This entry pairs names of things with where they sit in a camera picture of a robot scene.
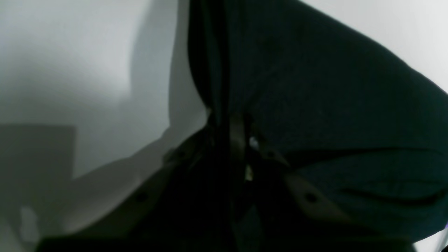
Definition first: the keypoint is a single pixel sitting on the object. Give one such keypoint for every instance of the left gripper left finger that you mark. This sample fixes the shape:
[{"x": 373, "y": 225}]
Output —
[{"x": 178, "y": 209}]

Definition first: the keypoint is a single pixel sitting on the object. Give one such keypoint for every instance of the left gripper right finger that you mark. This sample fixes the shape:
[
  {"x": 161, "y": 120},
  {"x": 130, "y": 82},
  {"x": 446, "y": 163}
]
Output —
[{"x": 294, "y": 215}]

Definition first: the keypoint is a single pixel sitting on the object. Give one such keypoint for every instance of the black T-shirt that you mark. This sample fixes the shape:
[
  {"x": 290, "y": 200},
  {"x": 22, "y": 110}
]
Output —
[{"x": 366, "y": 129}]

